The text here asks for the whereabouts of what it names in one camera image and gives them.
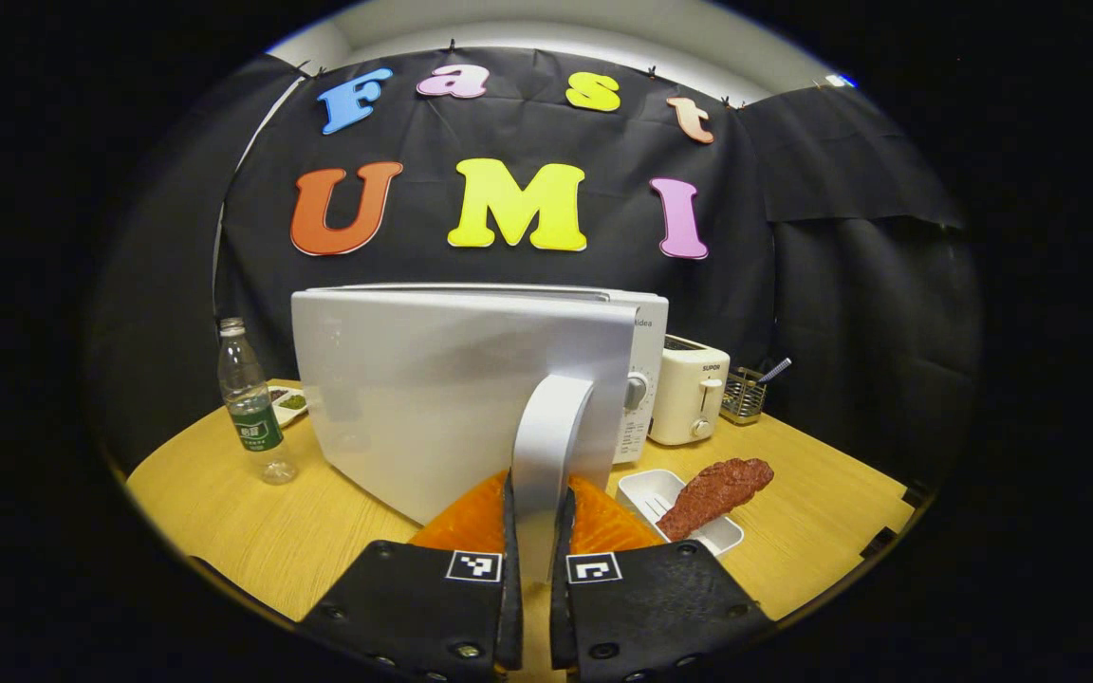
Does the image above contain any cream toaster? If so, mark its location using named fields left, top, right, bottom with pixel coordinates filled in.
left=648, top=334, right=732, bottom=447

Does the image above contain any white rectangular tray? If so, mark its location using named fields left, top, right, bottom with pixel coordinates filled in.
left=616, top=469, right=745, bottom=557

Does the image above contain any white microwave oven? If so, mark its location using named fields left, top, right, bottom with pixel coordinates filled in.
left=290, top=282, right=671, bottom=584

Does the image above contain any white divided snack dish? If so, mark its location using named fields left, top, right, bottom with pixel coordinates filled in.
left=267, top=384, right=308, bottom=428

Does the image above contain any black backdrop cloth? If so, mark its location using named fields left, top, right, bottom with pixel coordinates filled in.
left=86, top=47, right=984, bottom=485

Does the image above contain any clear plastic water bottle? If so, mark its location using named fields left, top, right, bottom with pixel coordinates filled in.
left=217, top=318, right=299, bottom=486

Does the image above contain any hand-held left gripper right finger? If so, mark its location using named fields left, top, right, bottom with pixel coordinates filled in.
left=549, top=474, right=777, bottom=683

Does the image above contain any red meat piece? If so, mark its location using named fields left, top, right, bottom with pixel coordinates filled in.
left=656, top=458, right=775, bottom=543

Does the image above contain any wire mesh utensil holder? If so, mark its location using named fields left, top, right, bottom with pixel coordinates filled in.
left=722, top=367, right=768, bottom=425

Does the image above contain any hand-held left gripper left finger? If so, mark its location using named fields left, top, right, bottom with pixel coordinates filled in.
left=300, top=471, right=524, bottom=683

